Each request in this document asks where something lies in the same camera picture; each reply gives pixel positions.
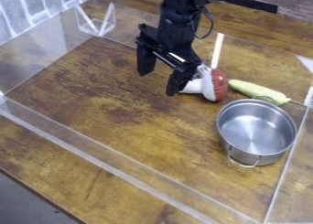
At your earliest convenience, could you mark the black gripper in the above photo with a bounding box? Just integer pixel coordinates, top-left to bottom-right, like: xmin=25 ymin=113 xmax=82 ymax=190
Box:
xmin=136 ymin=24 xmax=201 ymax=96

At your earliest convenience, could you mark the plush brown white mushroom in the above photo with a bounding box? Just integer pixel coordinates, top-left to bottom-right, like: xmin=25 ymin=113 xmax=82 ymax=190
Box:
xmin=180 ymin=68 xmax=228 ymax=102

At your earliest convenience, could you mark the silver metal pot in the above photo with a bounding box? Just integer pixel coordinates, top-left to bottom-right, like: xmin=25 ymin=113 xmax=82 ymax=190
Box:
xmin=217 ymin=95 xmax=297 ymax=168

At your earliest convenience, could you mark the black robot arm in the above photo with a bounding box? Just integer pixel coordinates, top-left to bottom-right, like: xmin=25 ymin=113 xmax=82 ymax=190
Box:
xmin=136 ymin=0 xmax=215 ymax=96

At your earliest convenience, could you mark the black bar in background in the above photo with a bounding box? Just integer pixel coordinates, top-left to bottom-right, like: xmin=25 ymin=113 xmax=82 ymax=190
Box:
xmin=219 ymin=0 xmax=277 ymax=14

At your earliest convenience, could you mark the black cable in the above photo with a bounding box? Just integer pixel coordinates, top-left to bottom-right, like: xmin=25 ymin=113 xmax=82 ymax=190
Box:
xmin=190 ymin=6 xmax=216 ymax=40

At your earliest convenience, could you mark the clear acrylic triangular bracket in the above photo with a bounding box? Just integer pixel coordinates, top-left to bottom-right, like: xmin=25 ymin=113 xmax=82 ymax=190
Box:
xmin=77 ymin=3 xmax=117 ymax=37

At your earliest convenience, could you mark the spoon with green handle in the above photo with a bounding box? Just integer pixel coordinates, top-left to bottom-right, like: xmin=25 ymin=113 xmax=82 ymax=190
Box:
xmin=228 ymin=79 xmax=292 ymax=106

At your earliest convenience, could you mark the clear acrylic enclosure wall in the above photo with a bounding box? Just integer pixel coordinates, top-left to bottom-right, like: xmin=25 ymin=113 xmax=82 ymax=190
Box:
xmin=0 ymin=0 xmax=313 ymax=224

